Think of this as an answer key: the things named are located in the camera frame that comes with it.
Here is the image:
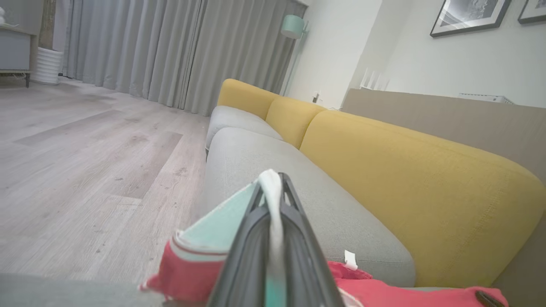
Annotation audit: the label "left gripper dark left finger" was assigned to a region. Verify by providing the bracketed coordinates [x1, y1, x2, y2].
[207, 181, 273, 307]

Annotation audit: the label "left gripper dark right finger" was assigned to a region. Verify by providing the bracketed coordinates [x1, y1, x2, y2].
[277, 173, 345, 307]

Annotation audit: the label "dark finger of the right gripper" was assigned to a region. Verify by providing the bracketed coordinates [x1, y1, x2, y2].
[475, 290, 506, 307]

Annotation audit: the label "red Bulls basketball jersey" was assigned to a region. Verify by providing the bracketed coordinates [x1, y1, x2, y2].
[139, 168, 510, 307]

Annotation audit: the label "grey sofa seat cushion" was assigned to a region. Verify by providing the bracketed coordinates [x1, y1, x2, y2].
[198, 127, 417, 288]
[206, 105, 283, 151]

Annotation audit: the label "yellow sofa back cushion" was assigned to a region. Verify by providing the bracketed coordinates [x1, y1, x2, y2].
[217, 78, 281, 121]
[265, 96, 328, 150]
[299, 110, 546, 289]

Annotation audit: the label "taupe panel behind sofa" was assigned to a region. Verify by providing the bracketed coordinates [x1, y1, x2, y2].
[340, 88, 546, 307]

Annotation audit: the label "white flat device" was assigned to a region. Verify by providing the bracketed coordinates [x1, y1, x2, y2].
[458, 93, 515, 105]

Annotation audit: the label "white upright antennas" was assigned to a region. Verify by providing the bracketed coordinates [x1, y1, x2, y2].
[360, 67, 390, 91]

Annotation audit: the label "grey pleated curtain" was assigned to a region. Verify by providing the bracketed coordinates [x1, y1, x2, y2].
[63, 0, 308, 117]

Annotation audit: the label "teal shade lamp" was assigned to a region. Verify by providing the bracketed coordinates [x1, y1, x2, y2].
[279, 14, 309, 97]

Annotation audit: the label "large black framed picture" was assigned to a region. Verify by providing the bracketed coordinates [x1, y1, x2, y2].
[430, 0, 512, 38]

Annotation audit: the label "white ribbed cylinder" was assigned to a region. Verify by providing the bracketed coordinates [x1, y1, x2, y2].
[31, 46, 65, 85]

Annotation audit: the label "small black framed picture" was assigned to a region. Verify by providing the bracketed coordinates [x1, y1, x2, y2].
[517, 0, 546, 25]

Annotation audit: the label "grey cabinet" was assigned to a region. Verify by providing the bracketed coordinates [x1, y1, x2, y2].
[0, 23, 34, 89]

